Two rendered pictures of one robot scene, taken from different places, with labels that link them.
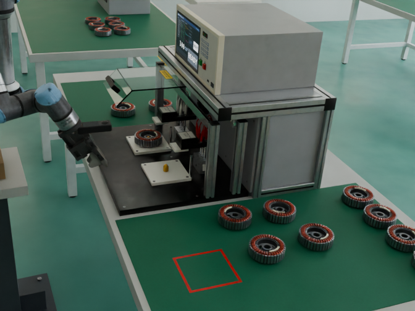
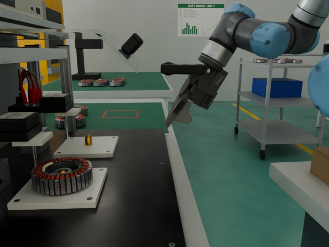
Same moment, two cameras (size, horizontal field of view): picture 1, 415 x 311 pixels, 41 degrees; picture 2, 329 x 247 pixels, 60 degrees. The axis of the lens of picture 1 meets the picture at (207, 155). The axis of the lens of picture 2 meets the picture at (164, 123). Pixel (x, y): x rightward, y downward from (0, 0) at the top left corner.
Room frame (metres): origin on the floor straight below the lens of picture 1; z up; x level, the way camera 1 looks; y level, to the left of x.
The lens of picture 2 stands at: (2.44, 0.61, 1.04)
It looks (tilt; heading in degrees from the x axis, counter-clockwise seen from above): 14 degrees down; 200
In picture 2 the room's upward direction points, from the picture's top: straight up
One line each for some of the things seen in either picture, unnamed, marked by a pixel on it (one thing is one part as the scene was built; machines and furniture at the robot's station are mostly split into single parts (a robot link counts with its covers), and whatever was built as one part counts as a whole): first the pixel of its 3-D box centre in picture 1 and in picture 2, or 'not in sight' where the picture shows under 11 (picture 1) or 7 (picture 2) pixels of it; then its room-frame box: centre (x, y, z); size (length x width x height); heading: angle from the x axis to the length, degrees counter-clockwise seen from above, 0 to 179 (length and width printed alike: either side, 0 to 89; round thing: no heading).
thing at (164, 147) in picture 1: (148, 143); (64, 185); (2.02, 0.24, 0.78); 0.15 x 0.15 x 0.01; 23
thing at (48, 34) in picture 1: (95, 60); not in sight; (4.17, 0.93, 0.38); 1.85 x 1.10 x 0.75; 23
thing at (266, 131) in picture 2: not in sight; (276, 101); (-0.84, 0.72, 0.51); 1.01 x 0.60 x 1.01; 23
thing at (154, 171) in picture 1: (165, 171); (88, 146); (1.80, 0.15, 0.78); 0.15 x 0.15 x 0.01; 23
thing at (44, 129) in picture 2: (202, 162); (35, 139); (1.85, 0.02, 0.80); 0.07 x 0.05 x 0.06; 23
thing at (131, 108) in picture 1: (123, 109); not in sight; (2.36, 0.41, 0.77); 0.11 x 0.11 x 0.04
